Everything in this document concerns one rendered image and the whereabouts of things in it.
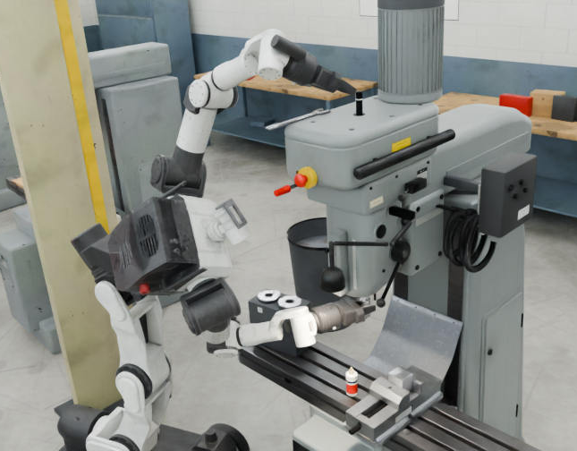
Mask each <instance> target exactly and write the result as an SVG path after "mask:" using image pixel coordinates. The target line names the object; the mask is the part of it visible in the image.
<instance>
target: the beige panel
mask: <svg viewBox="0 0 577 451"><path fill-rule="evenodd" d="M0 87H1V91H2V95H3V99H4V106H5V110H6V113H7V118H8V122H9V125H10V130H11V134H12V137H13V145H14V148H15V152H16V157H17V160H18V164H19V168H20V172H21V179H22V183H23V187H24V191H25V195H26V199H27V202H28V207H29V211H30V218H31V222H32V225H33V230H34V234H35V237H36V242H37V246H38V252H39V257H40V260H41V264H42V268H43V272H44V276H45V280H46V284H47V291H48V295H49V299H50V302H51V307H52V311H53V314H54V319H55V325H56V330H57V334H58V337H59V342H60V346H61V349H62V354H63V358H64V364H65V368H66V372H67V376H68V380H69V384H70V388H71V392H72V399H71V400H69V401H67V402H65V403H63V404H60V405H58V406H57V407H56V408H54V410H55V413H56V414H57V415H58V416H61V415H62V413H63V412H64V410H65V409H66V408H67V407H69V406H70V405H72V404H80V405H86V406H89V407H93V408H97V409H100V410H104V411H107V412H110V413H112V412H113V411H114V410H115V409H116V408H117V407H122V408H124V403H125V402H124V400H123V397H122V395H121V394H120V392H119V390H118V389H117V386H116V384H115V374H116V371H117V370H118V369H119V366H120V351H119V345H118V340H117V334H116V333H115V331H114V329H113V328H112V326H111V319H110V313H109V312H108V311H107V309H106V308H105V307H104V306H103V305H102V304H101V303H100V302H99V301H98V299H97V297H96V295H95V287H96V283H95V281H94V280H95V278H94V277H93V276H92V274H91V271H90V269H89V268H88V267H87V265H86V264H85V262H84V261H83V260H82V258H81V256H80V255H79V253H78V252H77V251H76V250H75V249H74V247H73V246H72V244H71V239H73V238H74V237H76V236H77V235H79V234H81V233H82V232H84V231H86V230H87V229H89V228H90V227H92V226H93V225H95V224H97V223H100V224H101V225H102V226H103V227H104V229H105V230H106V232H107V233H108V234H111V233H112V231H113V229H114V228H115V227H116V226H117V225H118V222H117V216H116V212H115V202H114V197H113V192H112V186H111V182H110V176H109V171H108V166H107V161H106V152H105V146H104V141H103V136H102V131H101V125H100V121H99V115H98V106H97V101H96V96H95V90H94V85H93V80H92V75H91V70H90V65H89V55H88V50H87V45H86V39H85V35H84V29H83V24H82V19H81V9H80V5H79V0H0Z"/></svg>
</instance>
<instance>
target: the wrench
mask: <svg viewBox="0 0 577 451"><path fill-rule="evenodd" d="M328 113H331V110H325V111H323V108H320V109H317V110H314V111H312V113H310V114H306V115H302V116H299V117H296V118H293V119H291V120H287V121H284V122H281V123H277V124H274V125H271V126H268V127H266V130H269V131H271V130H274V129H276V128H279V127H282V126H285V125H288V124H291V123H296V122H299V121H301V120H304V119H307V118H310V117H312V116H315V115H324V114H328Z"/></svg>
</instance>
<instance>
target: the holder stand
mask: <svg viewBox="0 0 577 451"><path fill-rule="evenodd" d="M248 304H249V314H250V323H251V324H257V323H262V322H268V321H271V319H272V318H273V317H274V315H275V314H276V312H278V311H282V310H286V309H291V308H296V307H301V306H306V307H308V309H309V312H310V311H311V309H312V308H311V302H310V301H306V300H303V299H301V298H299V297H297V296H292V295H288V294H282V293H279V292H278V291H277V290H270V289H265V290H263V291H262V292H260V293H259V294H257V295H256V296H255V297H253V298H252V299H250V300H249V301H248ZM287 321H290V319H285V320H284V322H283V325H282V328H283V338H282V340H277V341H272V342H267V343H262V344H260V345H264V346H266V347H269V348H271V349H274V350H277V351H279V352H282V353H286V354H289V355H291V356H294V357H298V356H299V355H300V354H301V353H303V352H304V351H305V350H306V349H307V348H308V347H309V346H305V347H297V346H296V343H295V340H294V336H293V332H292V331H291V332H287V331H286V330H285V327H284V323H285V322H287Z"/></svg>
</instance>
